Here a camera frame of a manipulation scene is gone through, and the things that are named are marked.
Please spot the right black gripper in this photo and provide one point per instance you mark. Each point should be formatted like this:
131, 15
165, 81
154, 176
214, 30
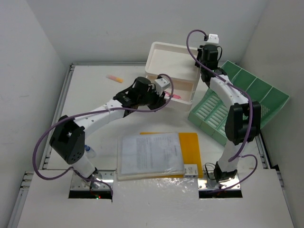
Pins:
199, 51

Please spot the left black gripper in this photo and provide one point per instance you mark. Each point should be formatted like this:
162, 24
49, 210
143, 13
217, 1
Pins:
158, 99

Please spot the white three-drawer organizer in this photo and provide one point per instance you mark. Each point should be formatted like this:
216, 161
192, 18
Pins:
170, 59

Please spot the pink glue stick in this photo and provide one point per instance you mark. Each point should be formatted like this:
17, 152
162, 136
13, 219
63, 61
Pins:
175, 96

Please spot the white drawer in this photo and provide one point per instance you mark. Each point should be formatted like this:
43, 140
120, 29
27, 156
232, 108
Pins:
185, 89

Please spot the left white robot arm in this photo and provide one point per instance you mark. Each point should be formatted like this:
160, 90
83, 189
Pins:
68, 138

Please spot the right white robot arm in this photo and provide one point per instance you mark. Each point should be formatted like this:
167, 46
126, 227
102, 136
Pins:
244, 116

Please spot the pink orange highlighter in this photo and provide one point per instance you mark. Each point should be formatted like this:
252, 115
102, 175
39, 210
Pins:
114, 78

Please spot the green plastic file tray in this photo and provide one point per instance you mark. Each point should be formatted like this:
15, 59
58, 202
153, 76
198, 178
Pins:
210, 114

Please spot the clear sleeve with papers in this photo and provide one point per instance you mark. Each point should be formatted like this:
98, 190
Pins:
149, 155

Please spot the yellow folder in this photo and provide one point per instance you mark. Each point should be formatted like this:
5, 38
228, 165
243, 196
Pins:
190, 147

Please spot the small clear blue-capped bottle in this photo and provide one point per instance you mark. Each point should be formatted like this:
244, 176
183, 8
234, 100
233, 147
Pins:
89, 152

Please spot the small white box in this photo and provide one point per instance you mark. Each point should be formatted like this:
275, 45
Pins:
191, 171

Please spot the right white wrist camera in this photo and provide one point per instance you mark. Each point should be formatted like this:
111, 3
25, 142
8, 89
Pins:
212, 39

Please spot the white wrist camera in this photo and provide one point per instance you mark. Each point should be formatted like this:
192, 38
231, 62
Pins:
161, 84
212, 39

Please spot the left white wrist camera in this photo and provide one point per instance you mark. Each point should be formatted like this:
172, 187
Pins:
161, 84

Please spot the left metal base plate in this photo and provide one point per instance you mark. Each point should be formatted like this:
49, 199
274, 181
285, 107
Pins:
97, 181

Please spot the metal base plate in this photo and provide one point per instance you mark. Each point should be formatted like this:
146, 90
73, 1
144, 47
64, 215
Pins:
230, 184
97, 181

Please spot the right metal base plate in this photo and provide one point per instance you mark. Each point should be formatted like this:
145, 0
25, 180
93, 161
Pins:
230, 184

